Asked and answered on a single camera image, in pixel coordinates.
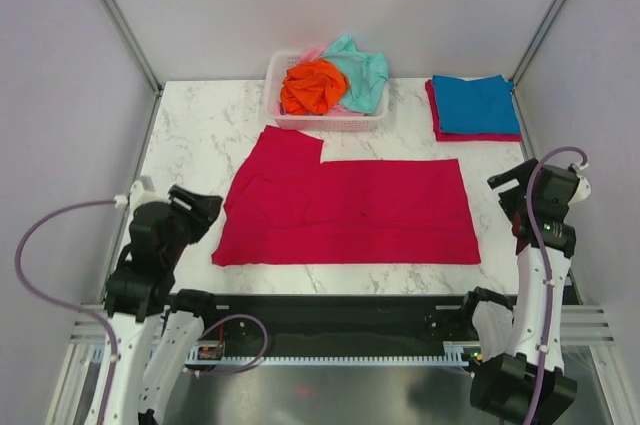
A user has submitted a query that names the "right aluminium frame post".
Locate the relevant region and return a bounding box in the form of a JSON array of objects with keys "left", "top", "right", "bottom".
[{"left": 511, "top": 0, "right": 569, "bottom": 86}]

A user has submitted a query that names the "teal t shirt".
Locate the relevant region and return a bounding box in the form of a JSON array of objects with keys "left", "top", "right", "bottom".
[{"left": 321, "top": 35, "right": 389, "bottom": 115}]

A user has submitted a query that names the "pink plastic laundry basket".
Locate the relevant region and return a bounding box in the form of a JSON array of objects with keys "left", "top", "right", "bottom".
[{"left": 263, "top": 47, "right": 390, "bottom": 132}]

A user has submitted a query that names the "pink t shirt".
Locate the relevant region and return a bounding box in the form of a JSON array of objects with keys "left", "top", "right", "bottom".
[{"left": 298, "top": 46, "right": 327, "bottom": 64}]

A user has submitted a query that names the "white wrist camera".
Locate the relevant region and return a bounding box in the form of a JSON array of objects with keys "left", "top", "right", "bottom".
[
  {"left": 114, "top": 177, "right": 169, "bottom": 212},
  {"left": 569, "top": 162, "right": 592, "bottom": 207}
]

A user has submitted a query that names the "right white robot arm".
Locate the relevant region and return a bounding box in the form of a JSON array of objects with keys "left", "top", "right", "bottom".
[{"left": 457, "top": 159, "right": 590, "bottom": 424}]

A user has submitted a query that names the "orange t shirt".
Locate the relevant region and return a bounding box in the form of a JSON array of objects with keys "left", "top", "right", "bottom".
[{"left": 280, "top": 59, "right": 350, "bottom": 116}]

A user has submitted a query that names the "folded blue t shirt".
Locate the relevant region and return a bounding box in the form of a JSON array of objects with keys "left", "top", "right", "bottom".
[{"left": 431, "top": 75, "right": 520, "bottom": 136}]

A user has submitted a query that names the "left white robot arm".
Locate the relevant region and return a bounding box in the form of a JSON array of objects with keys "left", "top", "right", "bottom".
[{"left": 85, "top": 182, "right": 223, "bottom": 424}]

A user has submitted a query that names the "white cable duct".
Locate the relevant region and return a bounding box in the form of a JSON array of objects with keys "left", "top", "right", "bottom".
[{"left": 185, "top": 342, "right": 483, "bottom": 367}]

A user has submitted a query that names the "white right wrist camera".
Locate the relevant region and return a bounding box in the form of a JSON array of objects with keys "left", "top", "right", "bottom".
[{"left": 569, "top": 162, "right": 592, "bottom": 207}]

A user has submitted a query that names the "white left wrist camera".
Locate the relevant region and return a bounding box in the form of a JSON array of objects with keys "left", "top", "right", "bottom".
[{"left": 114, "top": 177, "right": 169, "bottom": 212}]

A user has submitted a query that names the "left aluminium frame post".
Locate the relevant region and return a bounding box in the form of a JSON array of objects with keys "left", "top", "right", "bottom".
[{"left": 100, "top": 0, "right": 163, "bottom": 96}]

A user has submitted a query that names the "folded red t shirt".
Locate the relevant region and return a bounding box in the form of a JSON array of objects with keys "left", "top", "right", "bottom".
[{"left": 425, "top": 79, "right": 521, "bottom": 143}]

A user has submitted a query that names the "crimson red t shirt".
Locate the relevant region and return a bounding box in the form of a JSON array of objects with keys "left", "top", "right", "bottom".
[{"left": 211, "top": 126, "right": 481, "bottom": 267}]

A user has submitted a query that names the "aluminium frame post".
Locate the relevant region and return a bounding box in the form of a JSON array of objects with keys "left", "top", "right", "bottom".
[
  {"left": 511, "top": 0, "right": 569, "bottom": 86},
  {"left": 100, "top": 0, "right": 163, "bottom": 96}
]

